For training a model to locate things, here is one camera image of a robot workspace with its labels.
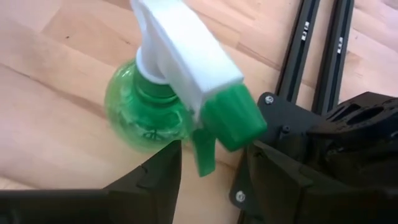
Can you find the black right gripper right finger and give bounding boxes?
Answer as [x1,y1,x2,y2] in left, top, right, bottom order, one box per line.
[229,140,398,224]

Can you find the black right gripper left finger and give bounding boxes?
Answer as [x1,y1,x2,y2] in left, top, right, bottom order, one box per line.
[0,139,183,224]

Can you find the green spray bottle white trigger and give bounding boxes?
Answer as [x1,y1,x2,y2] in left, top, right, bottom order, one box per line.
[103,0,269,179]

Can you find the black aluminium table frame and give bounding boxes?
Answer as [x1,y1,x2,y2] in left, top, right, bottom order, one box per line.
[257,0,356,149]

